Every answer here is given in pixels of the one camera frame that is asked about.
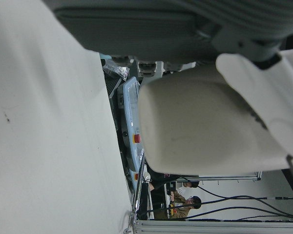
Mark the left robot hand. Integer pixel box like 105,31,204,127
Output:
42,0,293,182

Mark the beige paper cup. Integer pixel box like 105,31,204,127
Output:
138,64,292,176

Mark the plastic bag with clip leads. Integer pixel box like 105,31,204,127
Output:
103,60,130,82

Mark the black controller box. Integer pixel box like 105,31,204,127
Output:
104,76,124,115

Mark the grey blue teach pendant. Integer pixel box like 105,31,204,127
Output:
117,77,147,171
126,168,140,193

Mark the person in black shirt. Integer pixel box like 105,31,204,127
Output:
147,170,186,195

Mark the dark-haired person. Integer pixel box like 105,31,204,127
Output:
183,180,200,189

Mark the person in brown jacket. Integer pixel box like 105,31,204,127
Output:
153,190,202,220

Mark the aluminium frame post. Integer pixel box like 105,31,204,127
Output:
132,219,293,234

